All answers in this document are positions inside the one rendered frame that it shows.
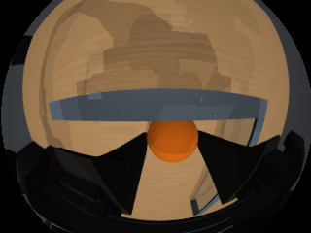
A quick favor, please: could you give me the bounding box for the clear l-shaped low wall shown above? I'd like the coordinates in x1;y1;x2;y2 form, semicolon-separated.
190;117;256;214

